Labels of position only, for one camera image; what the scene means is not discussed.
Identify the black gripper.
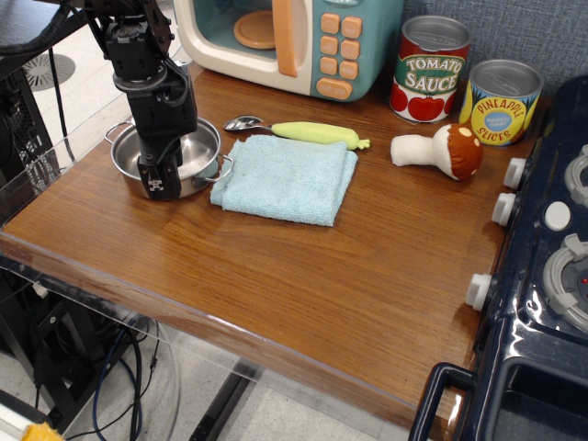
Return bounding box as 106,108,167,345
127,68,198,200

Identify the stainless steel pot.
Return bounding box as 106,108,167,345
105,119,235,200

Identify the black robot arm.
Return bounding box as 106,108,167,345
62,1,198,200

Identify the light blue folded cloth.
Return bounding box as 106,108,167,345
210,135,357,227

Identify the black desk at left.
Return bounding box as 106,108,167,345
0,0,119,185

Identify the teal toy microwave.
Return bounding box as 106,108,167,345
173,1,403,102

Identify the yellow object at corner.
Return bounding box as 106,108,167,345
20,423,63,441

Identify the plush brown mushroom toy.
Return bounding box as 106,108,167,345
390,124,483,181

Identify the tomato sauce can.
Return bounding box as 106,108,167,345
390,15,472,122

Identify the white lower stove knob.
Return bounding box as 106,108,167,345
466,274,492,311

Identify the white stove knob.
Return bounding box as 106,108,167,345
503,158,526,190
492,193,516,226
466,274,492,311

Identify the white middle stove knob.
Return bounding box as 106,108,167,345
492,193,516,226

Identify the pineapple slices can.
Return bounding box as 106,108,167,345
458,59,544,146

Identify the white upper stove knob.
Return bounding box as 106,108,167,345
503,158,526,190

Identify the dark blue toy stove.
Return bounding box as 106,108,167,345
410,76,587,440

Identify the spoon with yellow handle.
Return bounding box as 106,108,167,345
223,115,371,151

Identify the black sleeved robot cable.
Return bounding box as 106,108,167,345
0,0,82,59

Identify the black cable under table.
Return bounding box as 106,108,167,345
63,321,162,441

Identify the blue cable under table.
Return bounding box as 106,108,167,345
91,326,143,441

